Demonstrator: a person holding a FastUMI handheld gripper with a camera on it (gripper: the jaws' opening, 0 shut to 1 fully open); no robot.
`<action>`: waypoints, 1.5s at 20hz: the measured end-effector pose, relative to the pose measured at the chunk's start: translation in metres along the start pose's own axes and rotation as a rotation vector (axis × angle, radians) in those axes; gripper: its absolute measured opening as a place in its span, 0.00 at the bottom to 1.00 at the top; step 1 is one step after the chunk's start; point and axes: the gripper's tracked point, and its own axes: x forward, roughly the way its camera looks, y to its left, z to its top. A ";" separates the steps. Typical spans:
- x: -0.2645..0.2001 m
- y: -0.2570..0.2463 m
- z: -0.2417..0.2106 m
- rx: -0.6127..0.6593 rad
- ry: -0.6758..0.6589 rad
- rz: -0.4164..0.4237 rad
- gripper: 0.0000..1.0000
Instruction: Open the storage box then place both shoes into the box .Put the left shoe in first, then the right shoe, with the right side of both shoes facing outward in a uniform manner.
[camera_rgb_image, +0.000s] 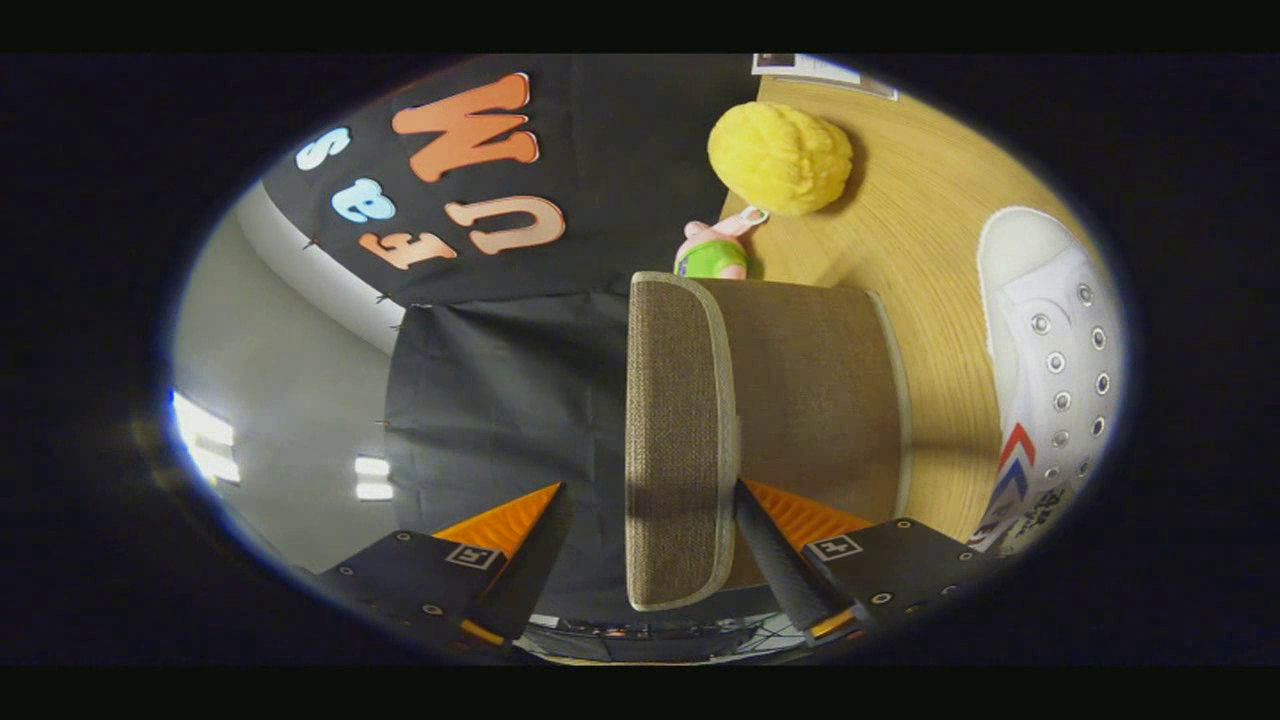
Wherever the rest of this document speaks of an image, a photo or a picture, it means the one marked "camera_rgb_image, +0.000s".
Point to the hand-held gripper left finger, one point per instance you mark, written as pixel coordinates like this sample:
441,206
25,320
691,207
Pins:
410,580

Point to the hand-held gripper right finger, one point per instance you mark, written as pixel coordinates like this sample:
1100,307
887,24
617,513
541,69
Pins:
900,575

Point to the brown fabric storage box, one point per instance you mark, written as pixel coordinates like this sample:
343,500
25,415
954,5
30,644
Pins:
810,400

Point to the white striped canvas shoe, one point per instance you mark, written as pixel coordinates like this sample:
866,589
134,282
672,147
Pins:
1050,330

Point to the ceiling light panel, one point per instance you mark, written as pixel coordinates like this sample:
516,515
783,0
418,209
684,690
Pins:
203,440
373,478

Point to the pink and green plush toy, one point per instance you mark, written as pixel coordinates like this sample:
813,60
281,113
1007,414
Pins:
712,255

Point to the yellow round plush cushion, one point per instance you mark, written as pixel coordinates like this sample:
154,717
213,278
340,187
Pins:
780,155

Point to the white book with dark photo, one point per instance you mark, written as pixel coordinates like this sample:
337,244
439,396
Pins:
830,72

